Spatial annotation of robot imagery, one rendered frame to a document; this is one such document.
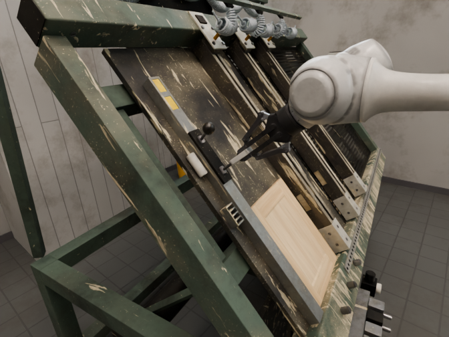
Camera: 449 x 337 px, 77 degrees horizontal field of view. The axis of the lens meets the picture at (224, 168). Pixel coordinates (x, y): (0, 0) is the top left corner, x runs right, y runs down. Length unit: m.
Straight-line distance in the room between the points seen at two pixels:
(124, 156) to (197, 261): 0.32
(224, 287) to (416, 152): 3.69
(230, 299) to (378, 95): 0.55
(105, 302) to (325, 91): 1.17
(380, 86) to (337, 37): 3.78
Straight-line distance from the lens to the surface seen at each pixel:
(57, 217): 3.02
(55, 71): 0.88
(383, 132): 4.21
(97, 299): 1.38
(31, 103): 2.76
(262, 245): 0.94
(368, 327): 1.28
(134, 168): 0.73
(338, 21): 4.27
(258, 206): 1.01
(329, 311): 1.10
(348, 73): 0.46
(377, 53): 0.63
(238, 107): 1.24
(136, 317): 1.26
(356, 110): 0.49
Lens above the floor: 1.70
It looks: 22 degrees down
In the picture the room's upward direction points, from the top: 3 degrees counter-clockwise
